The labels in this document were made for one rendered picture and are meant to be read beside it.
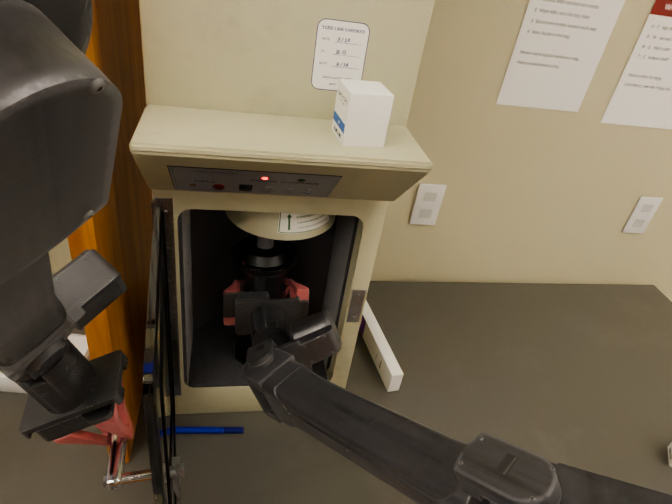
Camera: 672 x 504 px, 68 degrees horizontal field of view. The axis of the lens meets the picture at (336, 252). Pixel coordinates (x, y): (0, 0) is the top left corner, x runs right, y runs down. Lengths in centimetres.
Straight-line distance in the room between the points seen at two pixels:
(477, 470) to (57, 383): 38
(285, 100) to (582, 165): 94
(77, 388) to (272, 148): 31
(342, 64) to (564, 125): 80
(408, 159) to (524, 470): 34
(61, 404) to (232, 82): 39
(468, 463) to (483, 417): 69
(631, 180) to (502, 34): 57
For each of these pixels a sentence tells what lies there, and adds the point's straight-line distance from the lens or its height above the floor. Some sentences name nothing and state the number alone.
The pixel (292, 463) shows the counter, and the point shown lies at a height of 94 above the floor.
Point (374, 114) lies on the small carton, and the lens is 57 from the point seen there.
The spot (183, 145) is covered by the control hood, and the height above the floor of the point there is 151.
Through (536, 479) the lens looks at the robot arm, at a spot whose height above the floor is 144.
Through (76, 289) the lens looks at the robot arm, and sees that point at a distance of 52.
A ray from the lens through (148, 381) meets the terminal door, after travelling 45.
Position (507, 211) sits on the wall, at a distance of 138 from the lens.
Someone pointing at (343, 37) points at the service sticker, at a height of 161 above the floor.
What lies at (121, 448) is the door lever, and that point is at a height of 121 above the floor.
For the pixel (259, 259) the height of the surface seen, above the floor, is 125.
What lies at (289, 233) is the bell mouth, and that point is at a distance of 74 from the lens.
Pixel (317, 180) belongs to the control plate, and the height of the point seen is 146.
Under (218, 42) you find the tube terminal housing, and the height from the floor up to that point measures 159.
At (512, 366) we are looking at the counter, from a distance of 123.
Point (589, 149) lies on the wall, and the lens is 140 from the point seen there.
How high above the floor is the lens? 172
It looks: 34 degrees down
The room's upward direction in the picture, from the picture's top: 10 degrees clockwise
